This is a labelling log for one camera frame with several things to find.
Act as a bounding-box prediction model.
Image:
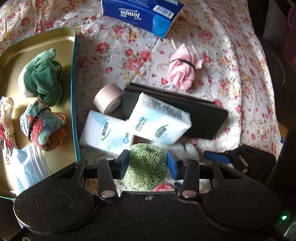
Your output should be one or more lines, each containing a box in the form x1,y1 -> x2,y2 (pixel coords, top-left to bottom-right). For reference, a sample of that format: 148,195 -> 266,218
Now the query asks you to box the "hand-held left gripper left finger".
55,150 -> 130,199

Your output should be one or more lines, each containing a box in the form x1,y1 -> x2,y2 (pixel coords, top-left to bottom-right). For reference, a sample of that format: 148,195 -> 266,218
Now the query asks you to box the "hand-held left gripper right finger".
167,150 -> 242,199

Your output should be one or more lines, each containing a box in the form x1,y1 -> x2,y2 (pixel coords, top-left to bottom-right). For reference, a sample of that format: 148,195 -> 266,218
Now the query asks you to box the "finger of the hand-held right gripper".
203,152 -> 232,165

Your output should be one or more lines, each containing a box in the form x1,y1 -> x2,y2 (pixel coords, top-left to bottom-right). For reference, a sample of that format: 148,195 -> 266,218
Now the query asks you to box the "green looped scrubber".
123,143 -> 168,192

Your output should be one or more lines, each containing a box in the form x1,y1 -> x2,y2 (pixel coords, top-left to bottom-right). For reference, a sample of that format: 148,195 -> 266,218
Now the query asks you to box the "white fluffy cloth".
183,139 -> 205,161

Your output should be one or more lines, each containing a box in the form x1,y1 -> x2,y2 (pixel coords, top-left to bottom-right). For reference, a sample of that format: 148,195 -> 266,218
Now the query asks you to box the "white tissue pack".
79,110 -> 135,158
126,92 -> 193,147

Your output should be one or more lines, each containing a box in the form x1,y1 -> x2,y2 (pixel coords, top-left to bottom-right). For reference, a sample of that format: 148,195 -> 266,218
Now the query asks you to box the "black case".
121,82 -> 229,141

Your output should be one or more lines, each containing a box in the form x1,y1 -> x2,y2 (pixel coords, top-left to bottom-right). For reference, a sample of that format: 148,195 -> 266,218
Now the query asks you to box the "beige tape roll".
93,84 -> 124,115

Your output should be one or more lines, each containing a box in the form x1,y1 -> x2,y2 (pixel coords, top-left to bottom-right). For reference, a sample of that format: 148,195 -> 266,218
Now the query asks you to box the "striped towel bundle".
20,100 -> 67,152

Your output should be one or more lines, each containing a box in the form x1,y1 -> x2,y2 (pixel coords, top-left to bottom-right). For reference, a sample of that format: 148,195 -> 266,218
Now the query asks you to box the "pink cloth bundle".
167,44 -> 204,91

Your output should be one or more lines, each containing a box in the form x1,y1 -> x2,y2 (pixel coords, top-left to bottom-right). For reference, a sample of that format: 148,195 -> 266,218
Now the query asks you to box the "light blue cloth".
11,145 -> 52,195

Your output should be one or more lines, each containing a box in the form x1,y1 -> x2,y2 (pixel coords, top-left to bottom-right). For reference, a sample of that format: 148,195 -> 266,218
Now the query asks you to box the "green cloth bundle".
18,48 -> 64,107

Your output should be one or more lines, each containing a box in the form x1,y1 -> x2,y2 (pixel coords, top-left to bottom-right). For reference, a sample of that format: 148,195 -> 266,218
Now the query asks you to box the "beige patterned cloth bundle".
0,96 -> 19,163

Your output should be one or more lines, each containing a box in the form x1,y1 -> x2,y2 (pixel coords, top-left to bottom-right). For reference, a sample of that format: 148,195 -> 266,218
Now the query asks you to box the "gold metal tray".
0,27 -> 81,201

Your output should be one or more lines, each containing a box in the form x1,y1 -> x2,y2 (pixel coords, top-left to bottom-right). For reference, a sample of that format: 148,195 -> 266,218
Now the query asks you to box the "floral bedspread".
0,0 -> 281,193

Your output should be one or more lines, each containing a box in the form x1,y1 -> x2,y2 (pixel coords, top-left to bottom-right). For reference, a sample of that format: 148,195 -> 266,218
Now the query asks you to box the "dark red cloth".
285,7 -> 296,65

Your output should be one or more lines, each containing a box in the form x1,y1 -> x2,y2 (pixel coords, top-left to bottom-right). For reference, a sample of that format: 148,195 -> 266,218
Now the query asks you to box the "blue tissue pack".
101,0 -> 185,39

